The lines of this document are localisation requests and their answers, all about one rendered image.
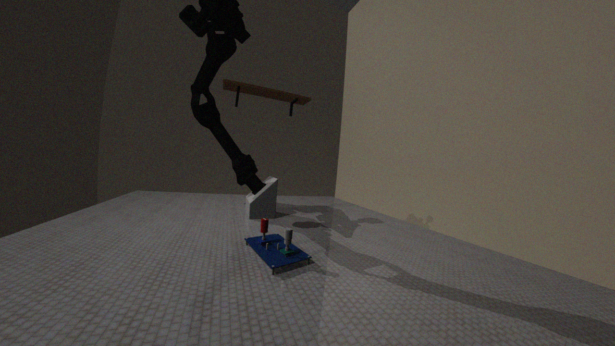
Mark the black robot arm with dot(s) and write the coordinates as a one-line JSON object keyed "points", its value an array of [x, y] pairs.
{"points": [[219, 48]]}

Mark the blue circuit board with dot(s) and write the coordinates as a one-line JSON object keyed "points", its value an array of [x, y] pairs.
{"points": [[275, 250]]}

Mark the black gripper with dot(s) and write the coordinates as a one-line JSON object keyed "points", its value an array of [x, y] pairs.
{"points": [[226, 11]]}

